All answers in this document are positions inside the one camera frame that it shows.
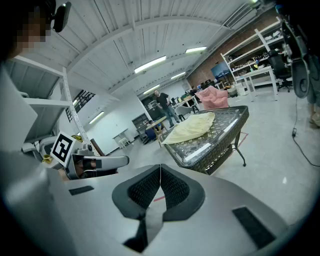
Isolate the large display screen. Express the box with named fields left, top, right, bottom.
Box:
left=210, top=61, right=232, bottom=80

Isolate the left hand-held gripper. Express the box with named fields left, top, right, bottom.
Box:
left=50, top=131, right=130, bottom=180

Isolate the grey shell chair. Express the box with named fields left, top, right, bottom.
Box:
left=174, top=104, right=194, bottom=123

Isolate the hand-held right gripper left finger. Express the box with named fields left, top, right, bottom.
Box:
left=65, top=164, right=161, bottom=251

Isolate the black head-mounted camera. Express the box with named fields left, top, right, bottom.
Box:
left=51, top=1, right=72, bottom=33

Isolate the blue chair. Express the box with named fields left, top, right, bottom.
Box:
left=281, top=21, right=311, bottom=99

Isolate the person's face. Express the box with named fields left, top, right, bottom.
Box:
left=9, top=7, right=52, bottom=60

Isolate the black floor cable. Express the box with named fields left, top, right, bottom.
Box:
left=291, top=96, right=320, bottom=168

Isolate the white metal shelf rack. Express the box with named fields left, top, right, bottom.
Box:
left=4, top=54, right=92, bottom=161
left=220, top=16, right=288, bottom=87

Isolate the round wooden table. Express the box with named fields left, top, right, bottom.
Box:
left=145, top=115, right=168, bottom=148

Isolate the cream yellow cloth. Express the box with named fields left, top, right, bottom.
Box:
left=161, top=111, right=216, bottom=146

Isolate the small white table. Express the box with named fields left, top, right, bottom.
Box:
left=112, top=128, right=131, bottom=150

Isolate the black double door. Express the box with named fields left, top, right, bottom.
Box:
left=141, top=96, right=161, bottom=121

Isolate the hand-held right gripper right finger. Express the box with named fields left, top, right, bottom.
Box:
left=159, top=163, right=288, bottom=252

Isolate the pink armchair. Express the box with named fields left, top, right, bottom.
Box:
left=194, top=85, right=230, bottom=110

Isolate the dark cabinet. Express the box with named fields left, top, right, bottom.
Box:
left=131, top=112, right=151, bottom=141

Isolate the black staircase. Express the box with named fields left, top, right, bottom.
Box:
left=65, top=89, right=96, bottom=123

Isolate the black office chair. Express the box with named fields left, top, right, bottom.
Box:
left=267, top=49, right=293, bottom=93

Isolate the dark wicker glass-top table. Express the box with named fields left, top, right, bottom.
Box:
left=159, top=105, right=250, bottom=176

